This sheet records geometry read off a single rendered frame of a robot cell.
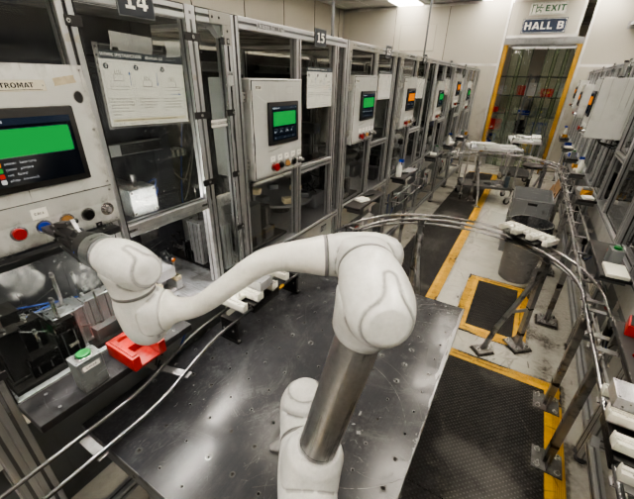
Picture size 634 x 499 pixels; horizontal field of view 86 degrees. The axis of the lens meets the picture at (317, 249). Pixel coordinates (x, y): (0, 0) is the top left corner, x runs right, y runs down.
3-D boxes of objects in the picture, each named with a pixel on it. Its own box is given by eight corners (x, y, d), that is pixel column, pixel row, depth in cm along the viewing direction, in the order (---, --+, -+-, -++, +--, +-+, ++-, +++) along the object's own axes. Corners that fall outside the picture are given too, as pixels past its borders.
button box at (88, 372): (86, 393, 107) (74, 365, 102) (72, 383, 110) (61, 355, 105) (111, 376, 113) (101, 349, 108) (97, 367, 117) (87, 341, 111)
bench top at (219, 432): (342, 661, 77) (343, 655, 75) (83, 431, 125) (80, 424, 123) (463, 314, 193) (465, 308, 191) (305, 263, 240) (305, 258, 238)
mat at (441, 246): (428, 316, 294) (428, 315, 293) (365, 294, 320) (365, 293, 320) (498, 174, 745) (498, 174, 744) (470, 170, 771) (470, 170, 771)
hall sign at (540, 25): (564, 32, 652) (569, 17, 641) (519, 34, 686) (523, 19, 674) (564, 33, 655) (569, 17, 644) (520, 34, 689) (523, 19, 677)
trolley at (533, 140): (531, 192, 631) (549, 138, 588) (497, 188, 651) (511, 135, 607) (526, 181, 701) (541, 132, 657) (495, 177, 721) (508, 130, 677)
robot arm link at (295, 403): (326, 410, 124) (329, 365, 114) (331, 460, 108) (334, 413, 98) (281, 411, 123) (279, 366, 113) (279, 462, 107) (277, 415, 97)
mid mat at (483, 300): (524, 351, 258) (525, 350, 257) (450, 326, 282) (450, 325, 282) (529, 290, 335) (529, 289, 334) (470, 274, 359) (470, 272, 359)
